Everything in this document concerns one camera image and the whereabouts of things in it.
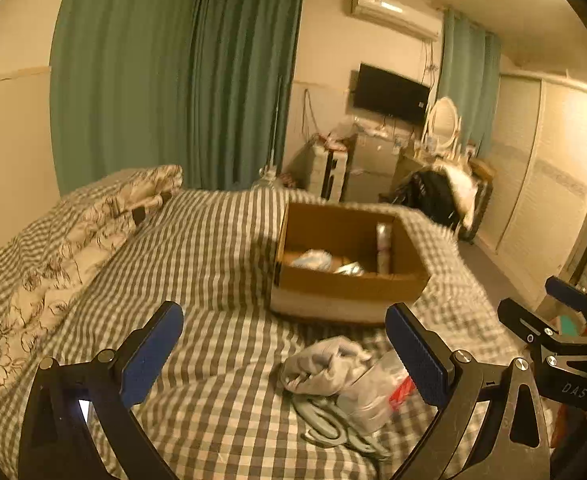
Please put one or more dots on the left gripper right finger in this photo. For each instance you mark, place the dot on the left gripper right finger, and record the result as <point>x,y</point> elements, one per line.
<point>490,420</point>

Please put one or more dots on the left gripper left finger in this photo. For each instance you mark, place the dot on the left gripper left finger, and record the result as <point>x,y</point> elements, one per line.
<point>55,440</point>

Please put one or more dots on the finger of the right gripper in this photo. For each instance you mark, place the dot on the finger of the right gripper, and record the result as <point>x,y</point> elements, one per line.
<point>573,297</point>
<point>526,325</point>

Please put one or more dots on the clear floss pick jar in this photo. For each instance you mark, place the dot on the clear floss pick jar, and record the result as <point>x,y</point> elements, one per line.
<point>369,403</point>

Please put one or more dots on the white sock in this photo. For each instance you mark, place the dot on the white sock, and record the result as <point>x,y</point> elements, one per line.
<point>326,367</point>

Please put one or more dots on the blue white tissue pack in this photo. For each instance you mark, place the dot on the blue white tissue pack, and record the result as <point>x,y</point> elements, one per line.
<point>315,260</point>

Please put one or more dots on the lit smartphone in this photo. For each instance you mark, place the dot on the lit smartphone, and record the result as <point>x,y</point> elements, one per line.
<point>85,409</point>

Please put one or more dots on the floral folded quilt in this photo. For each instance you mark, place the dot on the floral folded quilt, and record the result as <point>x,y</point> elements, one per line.
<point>50,263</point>

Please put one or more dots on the white louvred wardrobe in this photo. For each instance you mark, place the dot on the white louvred wardrobe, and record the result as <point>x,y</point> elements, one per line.
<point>538,151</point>

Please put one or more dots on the white garment on chair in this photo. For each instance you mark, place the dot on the white garment on chair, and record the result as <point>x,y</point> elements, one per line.
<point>463,188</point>

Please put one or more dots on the black clothes on chair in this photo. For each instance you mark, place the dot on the black clothes on chair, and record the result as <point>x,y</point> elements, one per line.
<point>428,191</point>

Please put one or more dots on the white scissors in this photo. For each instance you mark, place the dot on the white scissors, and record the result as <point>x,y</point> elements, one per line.
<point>329,427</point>

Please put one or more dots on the white oval vanity mirror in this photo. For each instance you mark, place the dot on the white oval vanity mirror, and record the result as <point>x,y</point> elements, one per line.
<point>442,128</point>

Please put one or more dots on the open cardboard box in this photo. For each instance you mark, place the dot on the open cardboard box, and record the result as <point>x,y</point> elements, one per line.
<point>348,234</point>

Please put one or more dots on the grey mini fridge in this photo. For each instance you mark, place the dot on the grey mini fridge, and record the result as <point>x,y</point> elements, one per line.
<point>370,170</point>

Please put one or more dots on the green curtain by wardrobe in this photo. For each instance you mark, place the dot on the green curtain by wardrobe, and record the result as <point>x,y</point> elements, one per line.
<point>469,76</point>

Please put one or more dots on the white suitcase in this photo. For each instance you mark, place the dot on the white suitcase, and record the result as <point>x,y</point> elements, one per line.
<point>326,170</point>

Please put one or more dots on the white air conditioner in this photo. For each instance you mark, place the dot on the white air conditioner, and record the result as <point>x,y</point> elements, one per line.
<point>396,15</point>

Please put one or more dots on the large green curtain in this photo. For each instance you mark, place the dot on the large green curtain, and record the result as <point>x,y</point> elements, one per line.
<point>202,84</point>

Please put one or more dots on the black wall television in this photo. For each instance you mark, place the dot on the black wall television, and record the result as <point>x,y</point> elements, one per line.
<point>391,95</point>

